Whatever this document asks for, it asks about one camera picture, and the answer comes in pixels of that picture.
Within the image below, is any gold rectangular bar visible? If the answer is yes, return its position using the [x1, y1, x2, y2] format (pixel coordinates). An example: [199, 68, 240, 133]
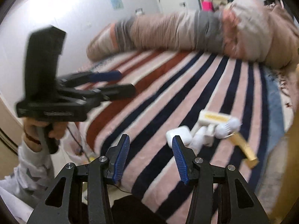
[228, 132, 259, 169]

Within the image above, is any white earbuds case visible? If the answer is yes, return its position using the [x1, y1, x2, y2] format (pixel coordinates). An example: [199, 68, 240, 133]
[166, 126, 193, 148]

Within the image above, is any white box yellow label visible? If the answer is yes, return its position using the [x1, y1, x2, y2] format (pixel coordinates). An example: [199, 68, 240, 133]
[193, 110, 231, 130]

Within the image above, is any person's left hand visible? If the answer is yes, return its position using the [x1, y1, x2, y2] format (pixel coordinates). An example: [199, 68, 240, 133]
[23, 118, 68, 152]

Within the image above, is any cardboard box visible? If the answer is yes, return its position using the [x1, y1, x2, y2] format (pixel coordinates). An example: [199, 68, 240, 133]
[270, 112, 298, 223]

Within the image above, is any striped bed blanket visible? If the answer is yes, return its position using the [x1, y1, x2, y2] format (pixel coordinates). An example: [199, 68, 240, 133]
[75, 51, 293, 223]

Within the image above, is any pink gift bag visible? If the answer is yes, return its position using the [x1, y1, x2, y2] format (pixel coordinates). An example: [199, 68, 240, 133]
[202, 1, 214, 11]

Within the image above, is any rolled striped duvet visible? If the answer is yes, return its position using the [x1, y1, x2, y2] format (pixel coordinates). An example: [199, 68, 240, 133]
[87, 0, 298, 69]

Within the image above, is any blue wall poster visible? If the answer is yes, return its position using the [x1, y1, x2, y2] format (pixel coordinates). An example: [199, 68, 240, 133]
[110, 0, 124, 10]

